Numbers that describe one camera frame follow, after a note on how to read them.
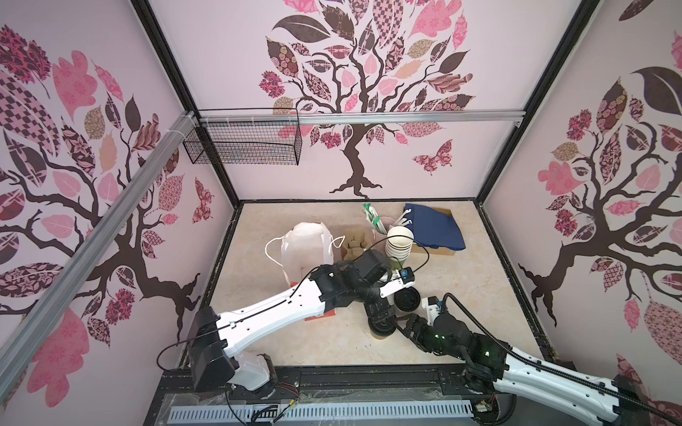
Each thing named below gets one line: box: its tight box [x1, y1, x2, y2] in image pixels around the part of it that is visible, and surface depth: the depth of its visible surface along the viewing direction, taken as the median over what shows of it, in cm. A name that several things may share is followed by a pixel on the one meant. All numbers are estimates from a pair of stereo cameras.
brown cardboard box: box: [411, 207, 456, 256], surface depth 100 cm
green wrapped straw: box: [361, 203, 388, 236], surface depth 94 cm
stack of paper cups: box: [385, 225, 415, 261], surface depth 89 cm
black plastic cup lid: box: [367, 315, 397, 336], surface depth 76 cm
